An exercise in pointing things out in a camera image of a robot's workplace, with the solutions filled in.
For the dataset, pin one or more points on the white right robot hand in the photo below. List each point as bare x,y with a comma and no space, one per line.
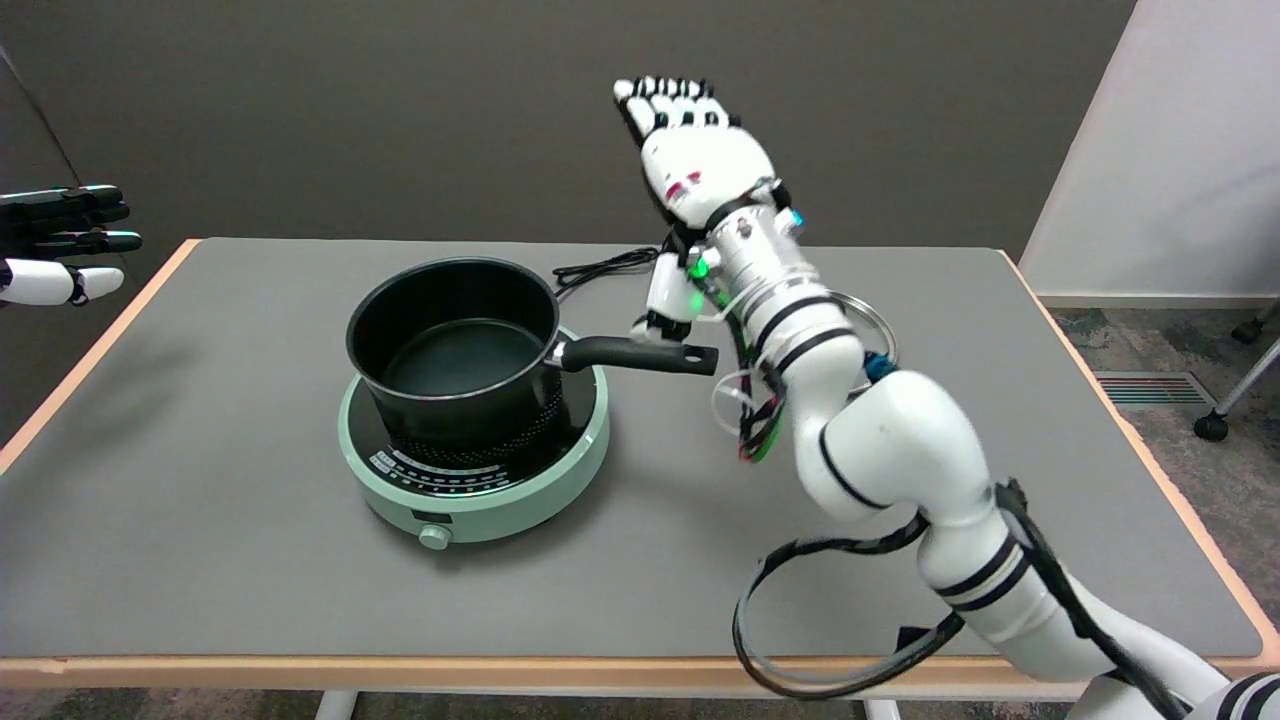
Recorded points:
700,165

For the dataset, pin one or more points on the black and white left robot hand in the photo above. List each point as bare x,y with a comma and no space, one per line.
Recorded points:
45,280

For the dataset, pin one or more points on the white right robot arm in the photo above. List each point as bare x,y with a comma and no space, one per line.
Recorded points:
900,440

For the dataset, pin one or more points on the glass pot lid, black knob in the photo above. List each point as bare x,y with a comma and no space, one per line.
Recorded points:
872,322

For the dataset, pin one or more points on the green round induction stove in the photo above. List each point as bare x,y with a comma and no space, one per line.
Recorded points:
480,500

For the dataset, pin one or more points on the floor vent grille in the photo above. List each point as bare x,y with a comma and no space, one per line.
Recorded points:
1155,390

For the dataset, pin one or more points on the white table leg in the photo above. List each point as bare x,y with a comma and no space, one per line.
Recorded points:
881,710
335,706

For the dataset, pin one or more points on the black chair caster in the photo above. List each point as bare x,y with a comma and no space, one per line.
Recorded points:
1247,330

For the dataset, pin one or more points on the grey chair leg with caster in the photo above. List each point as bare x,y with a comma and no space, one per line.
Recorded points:
1212,427

